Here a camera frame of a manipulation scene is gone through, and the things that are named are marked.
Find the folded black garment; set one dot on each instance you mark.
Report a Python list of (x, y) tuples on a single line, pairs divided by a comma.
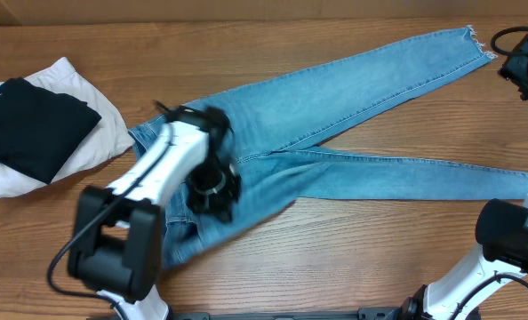
[(40, 129)]

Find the light blue denim jeans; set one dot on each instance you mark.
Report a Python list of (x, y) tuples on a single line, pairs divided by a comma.
[(280, 126)]

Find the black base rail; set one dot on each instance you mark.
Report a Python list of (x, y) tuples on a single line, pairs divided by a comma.
[(286, 314)]

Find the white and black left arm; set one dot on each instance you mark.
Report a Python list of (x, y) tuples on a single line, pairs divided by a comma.
[(116, 246)]

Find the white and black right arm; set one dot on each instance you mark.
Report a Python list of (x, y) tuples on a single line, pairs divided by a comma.
[(500, 255)]

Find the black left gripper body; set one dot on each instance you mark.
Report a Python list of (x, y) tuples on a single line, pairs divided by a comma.
[(210, 187)]

